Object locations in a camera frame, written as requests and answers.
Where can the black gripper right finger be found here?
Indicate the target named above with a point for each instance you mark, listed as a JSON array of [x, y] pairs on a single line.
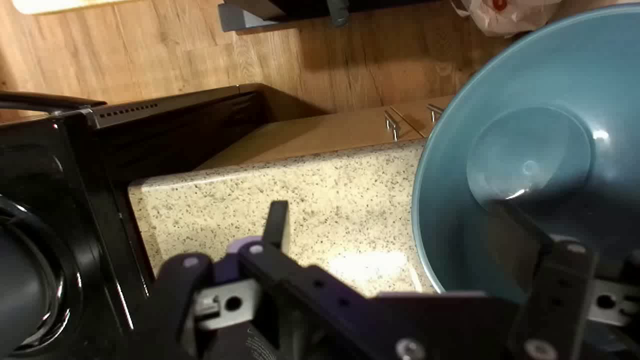
[[552, 316]]

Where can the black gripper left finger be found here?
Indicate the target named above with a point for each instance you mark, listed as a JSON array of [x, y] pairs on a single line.
[[232, 307]]

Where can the large blue bowl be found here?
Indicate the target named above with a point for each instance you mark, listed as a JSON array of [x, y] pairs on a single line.
[[552, 127]]

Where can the black stainless microwave oven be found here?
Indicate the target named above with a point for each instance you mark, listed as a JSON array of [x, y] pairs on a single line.
[[74, 272]]

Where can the wooden base cabinet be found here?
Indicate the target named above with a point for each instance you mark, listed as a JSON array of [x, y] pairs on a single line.
[[331, 133]]

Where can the white plastic bag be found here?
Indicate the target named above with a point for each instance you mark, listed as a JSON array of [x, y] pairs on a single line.
[[507, 17]]

